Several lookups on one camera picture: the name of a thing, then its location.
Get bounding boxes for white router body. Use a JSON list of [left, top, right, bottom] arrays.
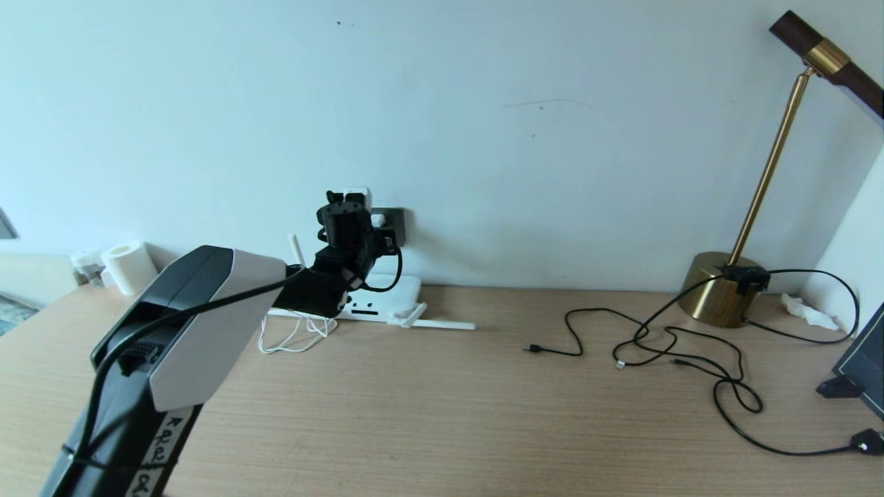
[[342, 273, 423, 324]]

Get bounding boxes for white paper towel roll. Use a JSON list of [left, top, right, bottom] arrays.
[[101, 240, 160, 296]]

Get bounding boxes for small white container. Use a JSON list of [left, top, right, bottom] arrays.
[[70, 250, 105, 286]]

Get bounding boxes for brass desk lamp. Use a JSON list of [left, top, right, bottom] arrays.
[[679, 10, 884, 329]]

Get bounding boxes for crumpled white tissue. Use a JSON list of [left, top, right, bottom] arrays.
[[781, 293, 840, 331]]

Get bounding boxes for dark framed panel on stand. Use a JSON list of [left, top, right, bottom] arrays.
[[817, 304, 884, 420]]

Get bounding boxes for grey wall socket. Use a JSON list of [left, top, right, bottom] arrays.
[[373, 207, 407, 247]]

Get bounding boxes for thin white adapter cable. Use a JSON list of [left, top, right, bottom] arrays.
[[258, 311, 338, 354]]

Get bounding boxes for black cable silver tip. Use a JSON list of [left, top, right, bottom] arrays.
[[612, 324, 747, 382]]

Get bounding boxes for black cable clip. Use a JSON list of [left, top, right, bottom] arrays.
[[720, 265, 771, 296]]

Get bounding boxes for black looped cable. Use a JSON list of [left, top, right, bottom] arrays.
[[744, 269, 861, 344]]

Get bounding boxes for black charging cables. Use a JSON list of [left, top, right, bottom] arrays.
[[713, 376, 884, 458]]

